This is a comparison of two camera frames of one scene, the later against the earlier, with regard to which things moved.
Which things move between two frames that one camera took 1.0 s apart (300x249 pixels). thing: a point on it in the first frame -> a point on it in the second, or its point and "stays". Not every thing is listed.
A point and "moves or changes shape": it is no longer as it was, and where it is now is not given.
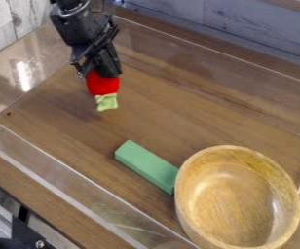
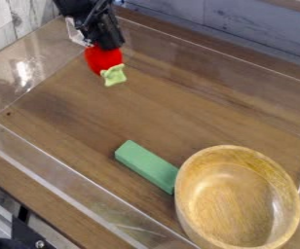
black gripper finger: [106, 62] -> [106, 31]
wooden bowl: [236, 199] stays
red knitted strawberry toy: [105, 88] moves or changes shape
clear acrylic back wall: [218, 77] stays
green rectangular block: [145, 161] stays
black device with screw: [25, 238] stays
